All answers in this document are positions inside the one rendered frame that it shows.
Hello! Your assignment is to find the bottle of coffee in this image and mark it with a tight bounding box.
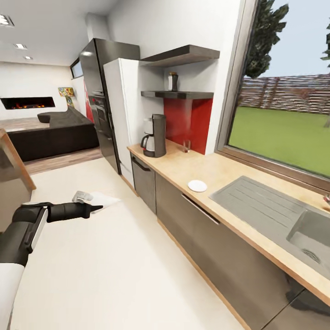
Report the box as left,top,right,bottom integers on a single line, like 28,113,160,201
168,72,178,92

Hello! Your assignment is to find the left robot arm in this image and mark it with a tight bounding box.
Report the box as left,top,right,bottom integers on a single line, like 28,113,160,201
0,191,103,330

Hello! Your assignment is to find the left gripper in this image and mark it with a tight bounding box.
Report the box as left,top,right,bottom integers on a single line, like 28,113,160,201
62,202,103,220

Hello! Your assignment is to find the paper coffee filter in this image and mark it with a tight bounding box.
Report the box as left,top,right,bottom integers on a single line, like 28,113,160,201
89,190,120,214

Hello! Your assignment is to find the saucer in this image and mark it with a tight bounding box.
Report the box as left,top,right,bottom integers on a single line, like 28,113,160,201
188,180,207,192

